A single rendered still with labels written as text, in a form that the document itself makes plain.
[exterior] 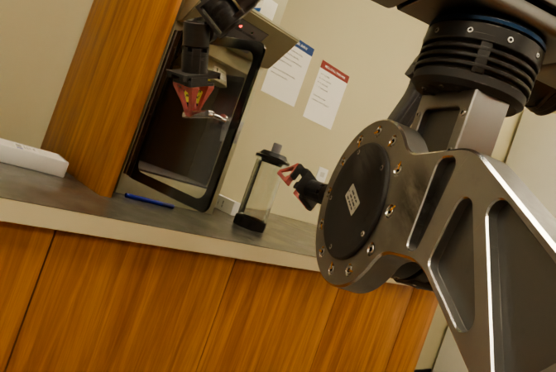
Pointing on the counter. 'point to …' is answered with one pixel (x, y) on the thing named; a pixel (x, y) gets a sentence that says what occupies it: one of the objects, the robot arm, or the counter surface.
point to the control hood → (274, 48)
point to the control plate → (247, 31)
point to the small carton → (266, 6)
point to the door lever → (207, 116)
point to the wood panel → (116, 65)
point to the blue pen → (149, 200)
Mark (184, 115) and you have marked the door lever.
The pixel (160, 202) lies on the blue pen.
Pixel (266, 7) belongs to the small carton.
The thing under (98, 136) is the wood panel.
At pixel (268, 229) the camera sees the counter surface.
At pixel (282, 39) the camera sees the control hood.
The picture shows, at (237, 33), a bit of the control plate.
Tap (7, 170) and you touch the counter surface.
